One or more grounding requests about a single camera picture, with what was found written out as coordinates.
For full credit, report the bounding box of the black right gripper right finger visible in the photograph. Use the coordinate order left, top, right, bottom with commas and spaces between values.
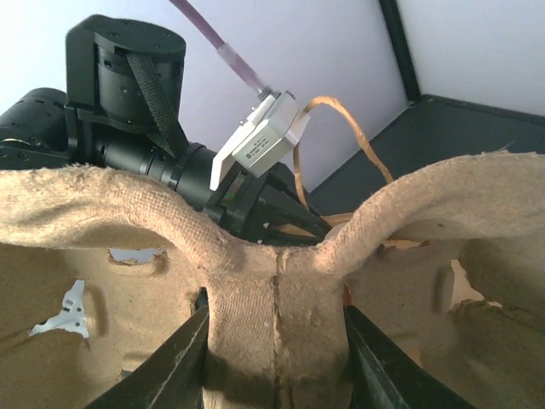
344, 305, 473, 409

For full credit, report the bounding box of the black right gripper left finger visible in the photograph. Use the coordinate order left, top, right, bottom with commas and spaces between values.
87, 297, 209, 409

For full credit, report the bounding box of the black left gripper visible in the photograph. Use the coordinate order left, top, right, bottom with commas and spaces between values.
203, 164, 330, 246

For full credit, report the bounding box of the large brown paper bag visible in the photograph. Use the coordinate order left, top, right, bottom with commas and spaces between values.
272, 95, 431, 251

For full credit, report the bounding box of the brown pulp cup carrier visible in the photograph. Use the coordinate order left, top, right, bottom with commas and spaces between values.
1, 152, 544, 408

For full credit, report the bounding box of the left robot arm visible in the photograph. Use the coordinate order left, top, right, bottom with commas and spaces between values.
1, 14, 330, 245

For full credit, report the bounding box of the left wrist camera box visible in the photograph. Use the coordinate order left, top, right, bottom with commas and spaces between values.
209, 91, 310, 191

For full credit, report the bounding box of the black right frame post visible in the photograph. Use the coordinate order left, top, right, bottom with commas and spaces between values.
378, 0, 422, 103

